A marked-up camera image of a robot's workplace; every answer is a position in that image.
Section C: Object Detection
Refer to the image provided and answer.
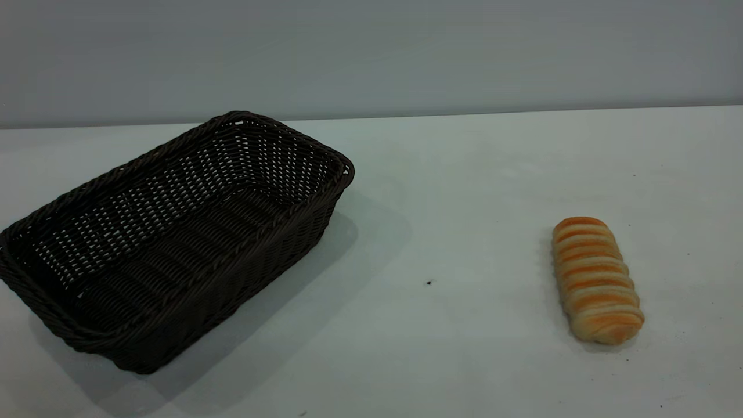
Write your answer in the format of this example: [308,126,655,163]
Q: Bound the dark brown woven basket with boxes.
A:
[0,110,356,375]

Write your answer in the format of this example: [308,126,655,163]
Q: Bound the striped orange bread roll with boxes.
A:
[551,217,645,346]

